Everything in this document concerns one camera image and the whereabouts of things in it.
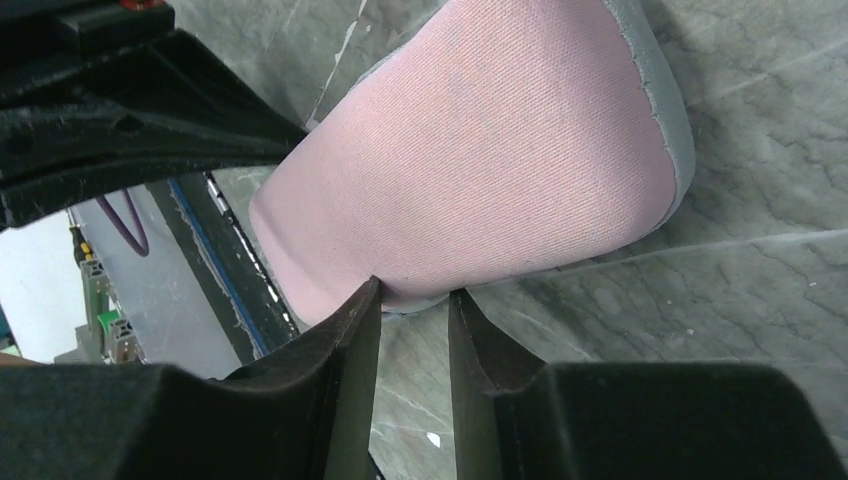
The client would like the aluminium frame profile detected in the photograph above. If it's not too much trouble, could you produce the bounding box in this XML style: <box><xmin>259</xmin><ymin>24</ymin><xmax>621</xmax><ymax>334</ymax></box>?
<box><xmin>54</xmin><ymin>224</ymin><xmax>145</xmax><ymax>364</ymax></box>

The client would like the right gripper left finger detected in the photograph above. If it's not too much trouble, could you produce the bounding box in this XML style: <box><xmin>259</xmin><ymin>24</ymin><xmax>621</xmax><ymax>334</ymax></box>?
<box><xmin>1</xmin><ymin>279</ymin><xmax>381</xmax><ymax>479</ymax></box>

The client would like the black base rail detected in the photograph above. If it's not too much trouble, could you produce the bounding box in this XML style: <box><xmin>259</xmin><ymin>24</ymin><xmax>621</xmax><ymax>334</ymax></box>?
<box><xmin>146</xmin><ymin>172</ymin><xmax>300</xmax><ymax>363</ymax></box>

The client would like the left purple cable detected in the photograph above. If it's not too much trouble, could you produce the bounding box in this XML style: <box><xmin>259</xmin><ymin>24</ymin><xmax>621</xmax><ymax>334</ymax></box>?
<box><xmin>95</xmin><ymin>188</ymin><xmax>150</xmax><ymax>258</ymax></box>

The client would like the pink umbrella case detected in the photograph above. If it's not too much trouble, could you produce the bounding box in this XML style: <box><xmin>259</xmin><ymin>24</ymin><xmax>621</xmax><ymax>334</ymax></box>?
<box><xmin>249</xmin><ymin>1</ymin><xmax>696</xmax><ymax>325</ymax></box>

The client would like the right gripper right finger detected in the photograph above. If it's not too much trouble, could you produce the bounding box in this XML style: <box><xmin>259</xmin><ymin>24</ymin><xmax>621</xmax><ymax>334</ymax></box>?
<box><xmin>448</xmin><ymin>290</ymin><xmax>847</xmax><ymax>479</ymax></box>

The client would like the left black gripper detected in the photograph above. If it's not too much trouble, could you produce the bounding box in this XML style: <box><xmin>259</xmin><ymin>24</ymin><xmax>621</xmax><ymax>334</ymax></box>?
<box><xmin>1</xmin><ymin>1</ymin><xmax>305</xmax><ymax>228</ymax></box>

